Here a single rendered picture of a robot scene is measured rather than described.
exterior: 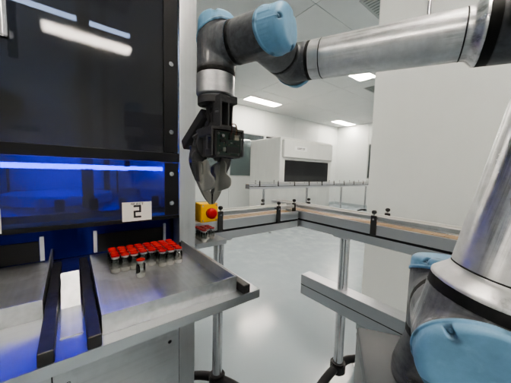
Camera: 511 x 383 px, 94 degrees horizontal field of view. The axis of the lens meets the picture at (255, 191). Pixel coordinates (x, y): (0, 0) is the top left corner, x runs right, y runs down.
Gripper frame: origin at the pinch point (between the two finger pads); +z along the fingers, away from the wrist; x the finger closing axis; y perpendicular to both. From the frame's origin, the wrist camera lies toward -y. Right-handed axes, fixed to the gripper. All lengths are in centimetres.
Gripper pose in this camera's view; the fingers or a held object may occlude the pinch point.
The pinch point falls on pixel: (210, 197)
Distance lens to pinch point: 51.7
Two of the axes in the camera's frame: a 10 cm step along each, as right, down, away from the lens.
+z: -0.3, 10.0, 0.8
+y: 6.2, 0.8, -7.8
